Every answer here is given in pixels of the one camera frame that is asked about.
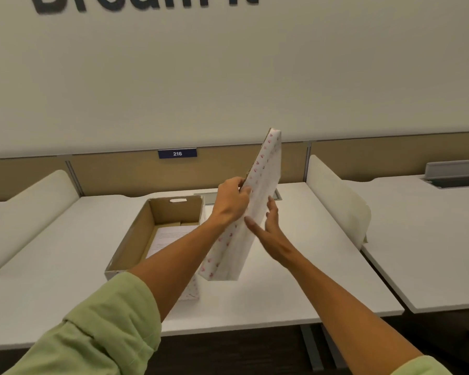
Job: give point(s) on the person's left hand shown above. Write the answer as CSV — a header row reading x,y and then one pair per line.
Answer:
x,y
226,203

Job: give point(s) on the person's right hand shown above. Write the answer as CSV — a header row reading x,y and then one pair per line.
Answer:
x,y
275,240

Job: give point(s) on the person's right thumb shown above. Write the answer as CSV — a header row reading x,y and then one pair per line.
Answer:
x,y
255,227

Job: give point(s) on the person's left fingers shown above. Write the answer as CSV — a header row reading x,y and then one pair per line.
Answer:
x,y
245,193

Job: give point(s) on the white patterned box lid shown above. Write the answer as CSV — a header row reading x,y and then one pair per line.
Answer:
x,y
258,191

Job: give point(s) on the person's left forearm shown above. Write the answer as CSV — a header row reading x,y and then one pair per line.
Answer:
x,y
156,277

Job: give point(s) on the person's right forearm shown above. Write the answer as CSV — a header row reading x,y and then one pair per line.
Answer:
x,y
348,320

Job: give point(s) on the blue number sign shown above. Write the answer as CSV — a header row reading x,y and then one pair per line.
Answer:
x,y
177,153

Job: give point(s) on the white curved desk divider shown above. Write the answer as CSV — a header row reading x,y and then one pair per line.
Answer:
x,y
23,214
336,199

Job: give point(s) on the white printed paper sheet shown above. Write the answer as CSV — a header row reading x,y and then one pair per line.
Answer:
x,y
168,236

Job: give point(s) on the white patterned wrapping paper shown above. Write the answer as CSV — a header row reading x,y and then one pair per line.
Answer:
x,y
189,288

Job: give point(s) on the tan partition panel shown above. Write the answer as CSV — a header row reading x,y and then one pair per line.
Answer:
x,y
140,171
23,177
375,158

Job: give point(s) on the open cardboard box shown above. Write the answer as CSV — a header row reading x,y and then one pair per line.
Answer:
x,y
140,230

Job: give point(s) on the grey desk leg frame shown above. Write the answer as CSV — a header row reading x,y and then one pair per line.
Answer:
x,y
316,347

